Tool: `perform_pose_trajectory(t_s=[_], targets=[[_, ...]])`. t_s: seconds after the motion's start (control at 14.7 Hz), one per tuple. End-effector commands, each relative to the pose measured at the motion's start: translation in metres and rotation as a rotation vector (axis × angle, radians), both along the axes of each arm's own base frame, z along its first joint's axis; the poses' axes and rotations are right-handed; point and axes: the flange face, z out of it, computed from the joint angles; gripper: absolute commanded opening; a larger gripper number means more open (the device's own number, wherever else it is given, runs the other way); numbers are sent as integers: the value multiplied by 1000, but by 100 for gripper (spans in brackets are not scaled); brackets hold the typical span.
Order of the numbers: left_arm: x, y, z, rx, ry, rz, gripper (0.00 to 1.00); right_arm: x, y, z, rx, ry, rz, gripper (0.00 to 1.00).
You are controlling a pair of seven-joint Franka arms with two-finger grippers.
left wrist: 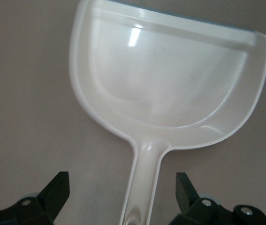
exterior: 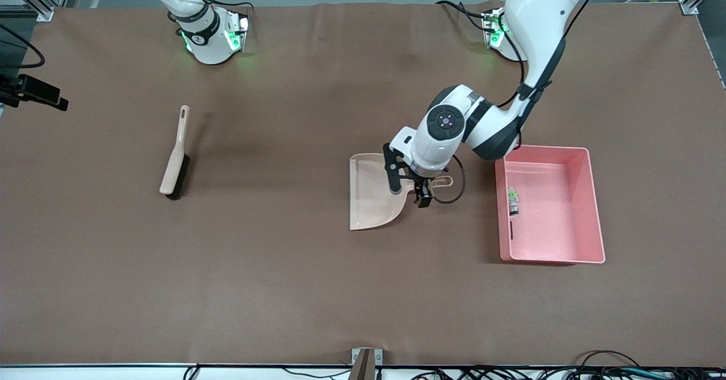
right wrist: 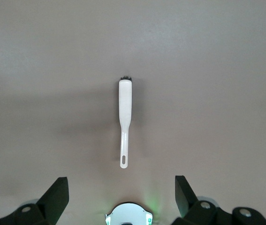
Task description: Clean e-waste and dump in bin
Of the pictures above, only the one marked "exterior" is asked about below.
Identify beige plastic dustpan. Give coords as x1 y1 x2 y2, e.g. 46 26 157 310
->
348 153 454 231

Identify beige brush black bristles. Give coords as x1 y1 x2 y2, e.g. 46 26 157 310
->
159 105 192 201

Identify pink plastic bin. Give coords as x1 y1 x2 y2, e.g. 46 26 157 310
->
495 145 606 265

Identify brown table mat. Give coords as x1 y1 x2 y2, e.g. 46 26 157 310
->
0 1 726 367

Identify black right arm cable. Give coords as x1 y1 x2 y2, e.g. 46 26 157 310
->
0 24 45 69

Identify metal table edge bracket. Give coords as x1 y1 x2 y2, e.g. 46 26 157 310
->
351 348 384 380

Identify black floor cable bundle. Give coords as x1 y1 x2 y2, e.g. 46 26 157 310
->
408 366 726 380

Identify black looped floor cable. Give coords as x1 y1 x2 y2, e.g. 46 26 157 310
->
576 350 644 369

